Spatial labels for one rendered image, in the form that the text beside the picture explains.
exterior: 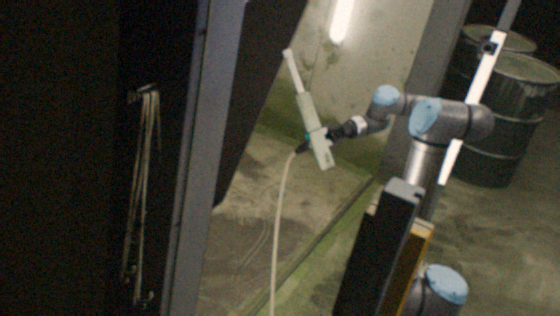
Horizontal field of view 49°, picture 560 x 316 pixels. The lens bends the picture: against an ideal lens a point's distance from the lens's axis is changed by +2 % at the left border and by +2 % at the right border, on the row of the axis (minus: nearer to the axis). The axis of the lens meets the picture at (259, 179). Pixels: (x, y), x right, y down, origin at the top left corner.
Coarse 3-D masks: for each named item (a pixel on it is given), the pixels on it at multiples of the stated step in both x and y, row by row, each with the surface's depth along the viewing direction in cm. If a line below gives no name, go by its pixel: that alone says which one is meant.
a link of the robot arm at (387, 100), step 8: (384, 88) 236; (392, 88) 236; (376, 96) 235; (384, 96) 233; (392, 96) 234; (400, 96) 236; (376, 104) 236; (384, 104) 234; (392, 104) 235; (400, 104) 235; (368, 112) 243; (376, 112) 238; (384, 112) 237; (392, 112) 237; (400, 112) 237; (376, 120) 241; (384, 120) 242
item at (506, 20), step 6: (510, 0) 275; (516, 0) 274; (510, 6) 276; (516, 6) 275; (504, 12) 278; (510, 12) 277; (504, 18) 279; (510, 18) 278; (498, 24) 281; (504, 24) 280; (510, 24) 280; (504, 30) 281; (438, 186) 325; (444, 186) 327; (438, 192) 327; (438, 198) 328; (432, 204) 331; (432, 210) 333
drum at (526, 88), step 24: (504, 96) 417; (528, 96) 413; (504, 120) 424; (528, 120) 424; (480, 144) 437; (504, 144) 432; (528, 144) 445; (456, 168) 454; (480, 168) 444; (504, 168) 444
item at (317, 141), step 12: (288, 60) 232; (300, 84) 232; (300, 96) 230; (300, 108) 232; (312, 108) 230; (312, 120) 229; (312, 132) 229; (300, 144) 242; (312, 144) 231; (324, 144) 229; (324, 156) 228; (324, 168) 228
